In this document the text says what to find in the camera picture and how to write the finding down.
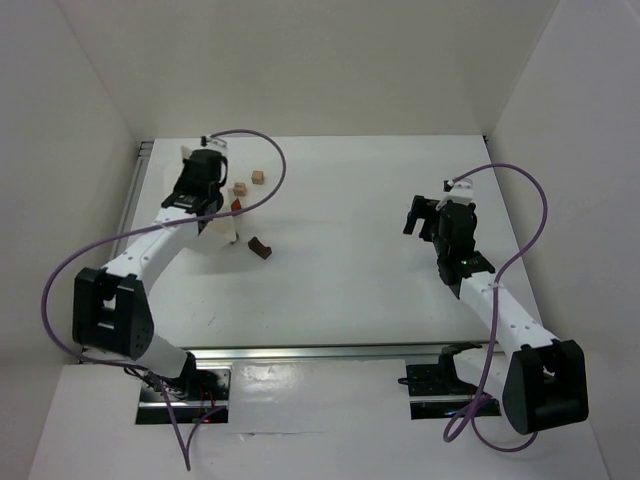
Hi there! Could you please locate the white plastic bin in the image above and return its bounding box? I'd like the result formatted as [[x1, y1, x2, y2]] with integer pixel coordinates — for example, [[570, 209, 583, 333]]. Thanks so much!
[[163, 146, 238, 256]]

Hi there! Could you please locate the light wood cube block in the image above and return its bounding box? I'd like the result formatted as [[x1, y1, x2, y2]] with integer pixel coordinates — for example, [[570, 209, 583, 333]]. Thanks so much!
[[251, 170, 265, 185]]

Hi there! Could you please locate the dark brown arch block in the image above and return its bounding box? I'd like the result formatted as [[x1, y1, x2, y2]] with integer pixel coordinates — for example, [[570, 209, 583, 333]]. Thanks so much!
[[247, 237, 272, 260]]

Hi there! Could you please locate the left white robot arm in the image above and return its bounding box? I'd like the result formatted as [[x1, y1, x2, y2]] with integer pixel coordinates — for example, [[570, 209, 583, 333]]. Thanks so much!
[[72, 148, 228, 396]]

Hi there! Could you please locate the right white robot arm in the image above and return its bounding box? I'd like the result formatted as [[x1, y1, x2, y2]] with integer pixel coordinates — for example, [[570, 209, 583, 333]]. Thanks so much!
[[403, 196, 589, 434]]

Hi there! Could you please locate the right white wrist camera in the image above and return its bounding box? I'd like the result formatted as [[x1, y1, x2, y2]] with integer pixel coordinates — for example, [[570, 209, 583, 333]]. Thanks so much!
[[436, 179, 474, 211]]

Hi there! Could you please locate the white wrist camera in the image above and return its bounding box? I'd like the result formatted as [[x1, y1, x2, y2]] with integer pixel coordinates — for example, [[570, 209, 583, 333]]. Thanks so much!
[[200, 135, 228, 155], [436, 179, 474, 211]]

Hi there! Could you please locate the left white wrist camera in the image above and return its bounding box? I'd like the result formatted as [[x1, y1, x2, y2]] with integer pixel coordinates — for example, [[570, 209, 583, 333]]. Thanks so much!
[[200, 135, 228, 155]]

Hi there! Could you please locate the left aluminium rail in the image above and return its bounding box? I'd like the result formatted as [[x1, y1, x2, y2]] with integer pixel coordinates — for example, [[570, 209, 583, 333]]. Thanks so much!
[[87, 141, 154, 336]]

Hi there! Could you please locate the aluminium rail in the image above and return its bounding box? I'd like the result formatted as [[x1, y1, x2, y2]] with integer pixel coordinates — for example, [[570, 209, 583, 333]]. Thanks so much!
[[87, 141, 154, 336], [192, 342, 461, 367]]

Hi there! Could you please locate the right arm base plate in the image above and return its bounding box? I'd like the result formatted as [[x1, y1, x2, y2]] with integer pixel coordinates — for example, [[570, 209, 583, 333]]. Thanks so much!
[[397, 364, 476, 420]]

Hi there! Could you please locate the front aluminium rail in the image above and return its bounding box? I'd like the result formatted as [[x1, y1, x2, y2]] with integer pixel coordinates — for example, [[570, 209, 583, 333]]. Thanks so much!
[[192, 342, 461, 367]]

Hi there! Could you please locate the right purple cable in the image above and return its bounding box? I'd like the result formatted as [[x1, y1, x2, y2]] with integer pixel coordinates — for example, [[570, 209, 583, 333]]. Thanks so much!
[[442, 163, 551, 453]]

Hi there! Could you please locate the purple cable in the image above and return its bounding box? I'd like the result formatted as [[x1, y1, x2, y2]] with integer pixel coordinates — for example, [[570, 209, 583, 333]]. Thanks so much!
[[442, 163, 551, 453], [40, 128, 288, 472]]

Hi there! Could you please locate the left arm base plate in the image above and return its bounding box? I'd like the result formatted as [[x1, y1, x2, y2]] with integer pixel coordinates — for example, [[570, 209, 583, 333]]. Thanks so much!
[[135, 366, 232, 425]]

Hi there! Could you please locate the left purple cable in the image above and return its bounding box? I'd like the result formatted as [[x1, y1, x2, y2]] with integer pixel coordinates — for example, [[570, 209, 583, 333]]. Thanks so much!
[[40, 128, 288, 472]]

